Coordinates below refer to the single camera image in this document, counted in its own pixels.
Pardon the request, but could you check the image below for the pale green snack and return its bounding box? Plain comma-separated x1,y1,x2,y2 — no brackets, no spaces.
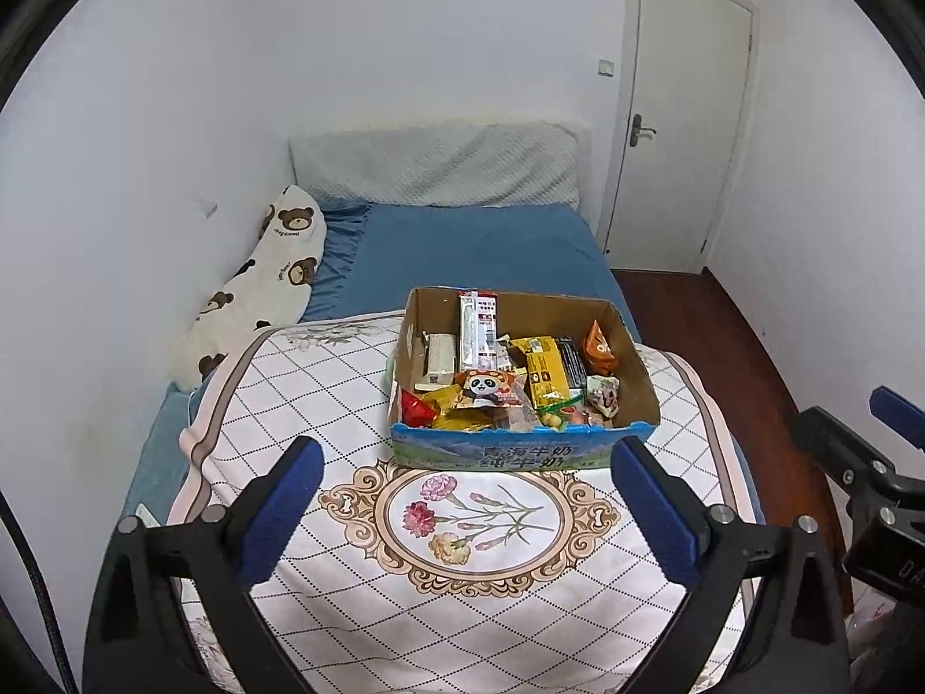
585,374,621,420

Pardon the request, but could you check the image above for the orange triangular chip packet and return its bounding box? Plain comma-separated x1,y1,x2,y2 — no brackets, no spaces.
582,320,617,376

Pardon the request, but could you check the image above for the yellow snack packet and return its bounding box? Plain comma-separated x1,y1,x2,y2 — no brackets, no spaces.
516,337,571,409

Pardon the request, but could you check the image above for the red triangular snack packet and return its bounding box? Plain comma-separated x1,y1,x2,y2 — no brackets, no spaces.
400,389,439,428

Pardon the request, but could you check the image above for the beige boxed snack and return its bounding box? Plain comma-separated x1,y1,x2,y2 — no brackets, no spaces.
417,334,458,387

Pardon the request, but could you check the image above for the orange snack packet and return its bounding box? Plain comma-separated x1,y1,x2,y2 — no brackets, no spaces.
458,290,500,371

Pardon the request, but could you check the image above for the green candy bag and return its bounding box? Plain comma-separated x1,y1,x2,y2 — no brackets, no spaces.
538,395,604,431

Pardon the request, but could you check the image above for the panda snack packet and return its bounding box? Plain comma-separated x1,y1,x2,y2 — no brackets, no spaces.
454,370,520,409

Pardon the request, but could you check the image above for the white patterned floral cloth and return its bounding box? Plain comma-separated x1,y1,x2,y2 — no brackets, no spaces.
166,308,761,694

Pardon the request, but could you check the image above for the bear print pillow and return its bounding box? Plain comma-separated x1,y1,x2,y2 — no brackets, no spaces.
169,185,328,392

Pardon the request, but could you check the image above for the blue green cardboard box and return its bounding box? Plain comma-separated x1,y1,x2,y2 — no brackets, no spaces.
389,287,660,471

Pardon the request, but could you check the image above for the blue bed sheet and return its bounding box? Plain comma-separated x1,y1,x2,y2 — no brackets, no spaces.
125,204,627,525

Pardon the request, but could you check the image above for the grey headboard cushion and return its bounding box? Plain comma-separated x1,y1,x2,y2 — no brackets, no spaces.
288,122,580,208

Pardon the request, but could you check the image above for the white door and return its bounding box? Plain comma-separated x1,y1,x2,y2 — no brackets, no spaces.
599,0,759,272

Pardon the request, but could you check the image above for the black cable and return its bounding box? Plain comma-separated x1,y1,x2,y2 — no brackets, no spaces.
0,493,80,694

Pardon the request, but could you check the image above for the door handle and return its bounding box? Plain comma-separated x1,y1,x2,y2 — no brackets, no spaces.
628,113,657,147

